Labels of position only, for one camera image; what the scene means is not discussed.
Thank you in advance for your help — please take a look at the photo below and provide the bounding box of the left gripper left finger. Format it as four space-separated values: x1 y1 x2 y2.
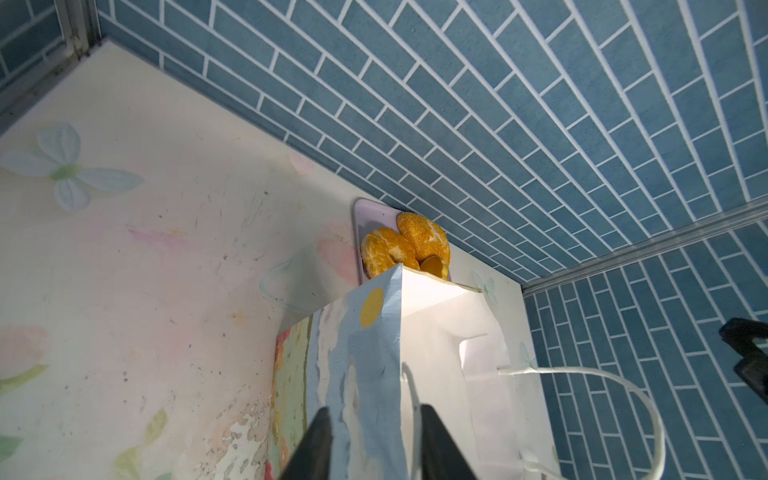
279 407 333 480

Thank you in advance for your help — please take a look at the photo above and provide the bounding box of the lilac plastic tray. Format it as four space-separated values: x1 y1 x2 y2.
352 198 452 287

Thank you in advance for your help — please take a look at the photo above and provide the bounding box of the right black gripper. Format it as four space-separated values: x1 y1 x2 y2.
719 318 767 402

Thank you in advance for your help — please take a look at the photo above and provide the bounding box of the sugared oval bread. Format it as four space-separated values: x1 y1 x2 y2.
396 212 451 266

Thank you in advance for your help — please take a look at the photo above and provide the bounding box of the white paper gift bag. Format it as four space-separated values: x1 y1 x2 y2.
266 262 667 480

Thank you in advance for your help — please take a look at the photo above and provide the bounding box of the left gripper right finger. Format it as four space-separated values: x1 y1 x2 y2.
419 404 476 480

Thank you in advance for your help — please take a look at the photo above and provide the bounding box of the round flower bun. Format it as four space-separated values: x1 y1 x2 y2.
361 227 420 279

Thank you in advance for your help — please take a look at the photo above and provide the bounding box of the small yellow horn bread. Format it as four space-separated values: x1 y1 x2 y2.
420 255 449 280

